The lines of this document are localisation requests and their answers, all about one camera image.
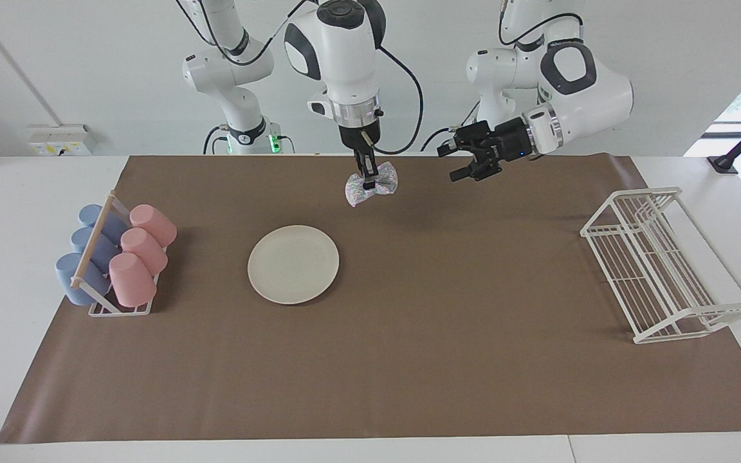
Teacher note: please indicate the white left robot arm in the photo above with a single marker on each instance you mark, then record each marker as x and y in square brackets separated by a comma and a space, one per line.
[592, 83]

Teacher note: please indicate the cream round plate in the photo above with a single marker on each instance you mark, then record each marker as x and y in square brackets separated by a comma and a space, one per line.
[293, 265]

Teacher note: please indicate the white wall outlet box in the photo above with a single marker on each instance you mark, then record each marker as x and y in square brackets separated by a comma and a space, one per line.
[62, 140]

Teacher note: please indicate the cup rack with wooden rod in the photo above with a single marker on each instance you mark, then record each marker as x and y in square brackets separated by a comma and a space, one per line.
[94, 247]

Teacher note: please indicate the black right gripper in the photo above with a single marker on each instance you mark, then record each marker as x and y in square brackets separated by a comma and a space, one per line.
[359, 138]

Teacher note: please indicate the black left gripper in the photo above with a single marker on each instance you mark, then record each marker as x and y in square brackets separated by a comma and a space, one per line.
[511, 140]

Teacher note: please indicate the pink cup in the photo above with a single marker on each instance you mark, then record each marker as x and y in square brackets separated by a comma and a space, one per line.
[131, 281]
[145, 251]
[155, 225]

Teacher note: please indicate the brown table mat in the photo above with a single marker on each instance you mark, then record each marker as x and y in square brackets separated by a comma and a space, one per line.
[409, 360]

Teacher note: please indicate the blue cup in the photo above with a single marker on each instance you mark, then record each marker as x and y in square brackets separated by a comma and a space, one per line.
[71, 280]
[84, 241]
[91, 215]

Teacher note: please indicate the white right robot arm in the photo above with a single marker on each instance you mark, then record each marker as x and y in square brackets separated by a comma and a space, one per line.
[338, 58]

